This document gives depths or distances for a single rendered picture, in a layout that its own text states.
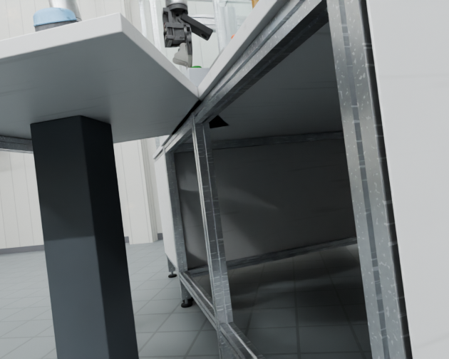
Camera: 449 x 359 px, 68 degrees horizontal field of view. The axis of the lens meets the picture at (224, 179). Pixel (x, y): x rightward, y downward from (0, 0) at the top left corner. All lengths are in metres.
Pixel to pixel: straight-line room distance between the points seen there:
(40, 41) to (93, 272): 0.61
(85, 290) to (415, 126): 0.88
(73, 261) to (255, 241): 1.13
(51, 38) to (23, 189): 4.78
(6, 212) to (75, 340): 4.53
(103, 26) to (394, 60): 0.39
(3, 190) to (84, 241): 4.59
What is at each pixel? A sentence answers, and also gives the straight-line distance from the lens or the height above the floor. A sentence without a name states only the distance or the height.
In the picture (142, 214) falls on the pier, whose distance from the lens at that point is 4.17.
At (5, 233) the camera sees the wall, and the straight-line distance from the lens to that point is 5.58.
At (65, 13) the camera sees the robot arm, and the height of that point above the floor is 1.13.
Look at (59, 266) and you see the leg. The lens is 1.05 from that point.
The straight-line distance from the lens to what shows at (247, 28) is 0.59.
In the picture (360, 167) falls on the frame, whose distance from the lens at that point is 0.37.
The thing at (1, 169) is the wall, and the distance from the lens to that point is 5.56.
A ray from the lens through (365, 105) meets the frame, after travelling 0.36.
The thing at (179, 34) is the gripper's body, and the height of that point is 1.10.
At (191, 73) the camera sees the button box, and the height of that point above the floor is 0.94.
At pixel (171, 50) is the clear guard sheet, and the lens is 2.56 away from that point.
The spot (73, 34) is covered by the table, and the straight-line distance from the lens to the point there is 0.58.
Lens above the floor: 0.60
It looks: 1 degrees up
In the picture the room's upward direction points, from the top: 7 degrees counter-clockwise
